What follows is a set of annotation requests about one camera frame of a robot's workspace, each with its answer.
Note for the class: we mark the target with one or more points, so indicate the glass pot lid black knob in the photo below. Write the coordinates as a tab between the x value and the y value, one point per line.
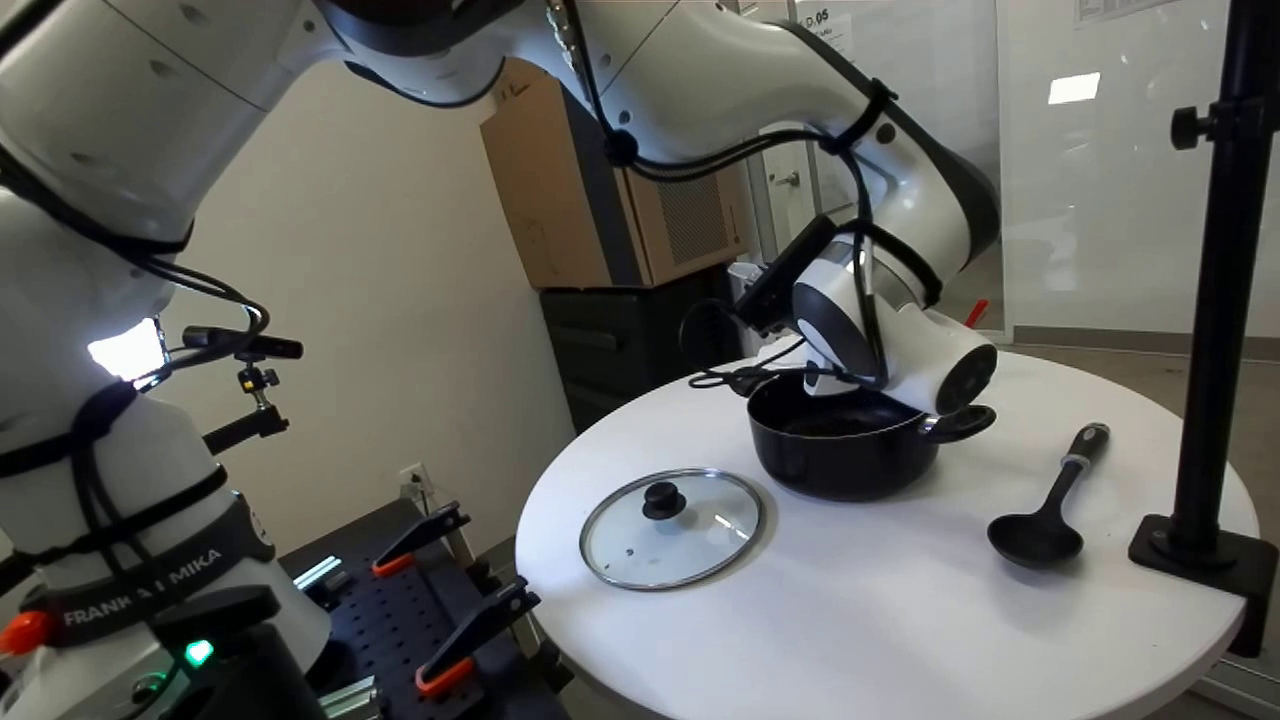
675	530

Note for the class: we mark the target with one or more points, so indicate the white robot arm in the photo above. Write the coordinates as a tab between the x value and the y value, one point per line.
117	117

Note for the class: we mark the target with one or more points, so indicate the black cooking pot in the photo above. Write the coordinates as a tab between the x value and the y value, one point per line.
850	446

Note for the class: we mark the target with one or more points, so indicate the black storage crate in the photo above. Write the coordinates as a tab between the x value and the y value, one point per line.
624	343

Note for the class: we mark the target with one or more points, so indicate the cardboard boxes stack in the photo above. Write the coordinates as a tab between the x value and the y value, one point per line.
572	219

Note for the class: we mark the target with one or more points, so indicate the black orange clamp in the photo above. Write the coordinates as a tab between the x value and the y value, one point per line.
455	660
429	530

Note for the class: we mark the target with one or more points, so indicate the black plastic ladle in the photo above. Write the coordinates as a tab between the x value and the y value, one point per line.
1044	536

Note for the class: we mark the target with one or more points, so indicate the wall power outlet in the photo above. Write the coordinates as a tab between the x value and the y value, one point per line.
414	480

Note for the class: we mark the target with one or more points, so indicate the side camera on mount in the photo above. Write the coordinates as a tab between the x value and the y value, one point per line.
256	375

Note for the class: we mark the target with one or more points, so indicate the black camera stand pole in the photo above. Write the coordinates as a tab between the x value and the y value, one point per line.
1236	126

